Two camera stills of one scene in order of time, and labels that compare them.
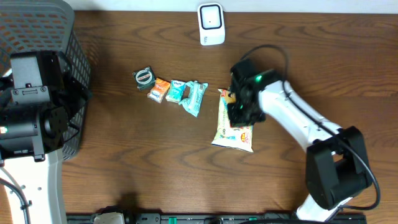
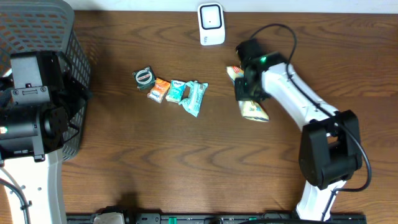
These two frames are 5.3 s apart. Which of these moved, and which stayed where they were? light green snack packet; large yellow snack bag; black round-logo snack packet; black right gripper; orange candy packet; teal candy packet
Moved: large yellow snack bag; black right gripper
Stayed: light green snack packet; teal candy packet; orange candy packet; black round-logo snack packet
